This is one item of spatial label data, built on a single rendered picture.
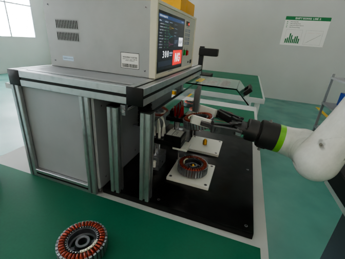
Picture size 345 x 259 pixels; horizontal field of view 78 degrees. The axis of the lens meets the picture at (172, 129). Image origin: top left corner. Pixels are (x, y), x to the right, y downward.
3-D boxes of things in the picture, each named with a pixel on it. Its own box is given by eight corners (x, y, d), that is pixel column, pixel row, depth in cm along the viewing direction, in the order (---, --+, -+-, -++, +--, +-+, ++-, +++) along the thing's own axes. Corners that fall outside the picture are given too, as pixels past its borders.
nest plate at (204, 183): (214, 168, 84) (215, 165, 84) (208, 190, 71) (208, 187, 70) (178, 159, 88) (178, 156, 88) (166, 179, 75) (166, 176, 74)
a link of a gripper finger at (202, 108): (217, 110, 79) (217, 109, 79) (199, 105, 80) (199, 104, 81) (215, 117, 80) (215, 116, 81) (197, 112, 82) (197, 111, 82)
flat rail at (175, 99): (199, 86, 111) (200, 80, 109) (149, 126, 56) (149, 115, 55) (197, 86, 111) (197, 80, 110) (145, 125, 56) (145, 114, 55)
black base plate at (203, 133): (251, 143, 113) (252, 139, 112) (251, 239, 57) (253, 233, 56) (169, 127, 126) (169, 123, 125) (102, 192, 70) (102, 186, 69)
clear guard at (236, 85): (249, 93, 105) (251, 81, 103) (248, 106, 84) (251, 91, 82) (186, 85, 114) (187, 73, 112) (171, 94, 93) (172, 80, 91)
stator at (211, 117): (216, 120, 81) (215, 110, 79) (211, 131, 71) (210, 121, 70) (188, 120, 85) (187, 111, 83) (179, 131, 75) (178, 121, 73)
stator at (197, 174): (210, 167, 82) (211, 159, 80) (202, 183, 72) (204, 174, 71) (183, 160, 86) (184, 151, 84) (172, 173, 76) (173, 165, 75)
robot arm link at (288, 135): (308, 160, 74) (322, 131, 70) (321, 176, 62) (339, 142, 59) (267, 147, 77) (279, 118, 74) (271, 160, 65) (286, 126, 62)
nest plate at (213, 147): (222, 143, 105) (222, 141, 105) (217, 157, 92) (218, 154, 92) (192, 137, 109) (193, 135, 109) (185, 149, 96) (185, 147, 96)
